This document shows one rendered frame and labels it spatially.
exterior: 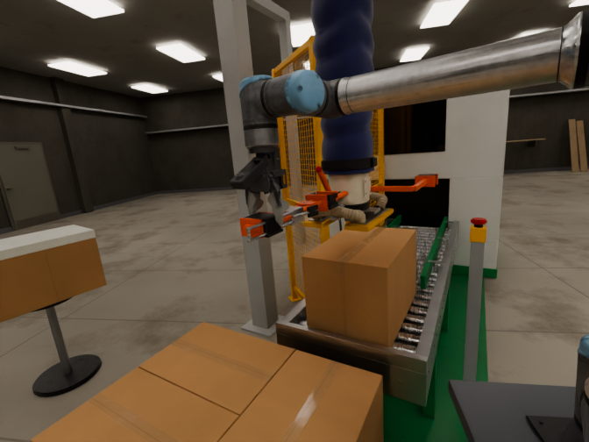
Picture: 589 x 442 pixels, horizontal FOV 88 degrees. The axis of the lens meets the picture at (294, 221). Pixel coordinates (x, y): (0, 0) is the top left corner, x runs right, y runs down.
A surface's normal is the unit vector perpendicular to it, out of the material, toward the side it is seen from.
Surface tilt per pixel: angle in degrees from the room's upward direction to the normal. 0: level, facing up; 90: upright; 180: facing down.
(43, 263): 90
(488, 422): 0
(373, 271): 90
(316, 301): 90
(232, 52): 90
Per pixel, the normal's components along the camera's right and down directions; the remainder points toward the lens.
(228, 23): -0.50, 0.24
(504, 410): -0.08, -0.97
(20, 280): 0.78, 0.08
